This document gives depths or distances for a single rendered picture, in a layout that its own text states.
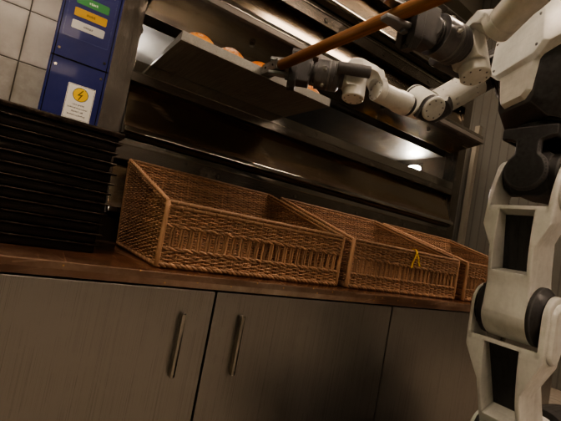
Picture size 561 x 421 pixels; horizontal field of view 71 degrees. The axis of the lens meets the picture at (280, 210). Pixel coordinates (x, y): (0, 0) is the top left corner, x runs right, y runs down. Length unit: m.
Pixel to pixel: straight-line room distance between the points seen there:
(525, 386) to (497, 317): 0.16
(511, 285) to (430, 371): 0.54
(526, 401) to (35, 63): 1.58
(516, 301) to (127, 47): 1.34
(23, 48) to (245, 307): 0.97
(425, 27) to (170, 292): 0.76
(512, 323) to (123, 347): 0.88
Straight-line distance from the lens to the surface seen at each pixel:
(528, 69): 1.20
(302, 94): 1.37
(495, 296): 1.12
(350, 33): 0.99
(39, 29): 1.44
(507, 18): 0.96
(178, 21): 1.56
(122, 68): 1.44
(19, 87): 1.39
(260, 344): 1.02
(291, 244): 1.06
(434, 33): 0.94
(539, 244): 1.10
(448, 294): 1.61
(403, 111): 1.32
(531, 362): 1.11
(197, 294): 0.90
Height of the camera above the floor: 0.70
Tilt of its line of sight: 4 degrees up
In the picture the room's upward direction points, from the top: 11 degrees clockwise
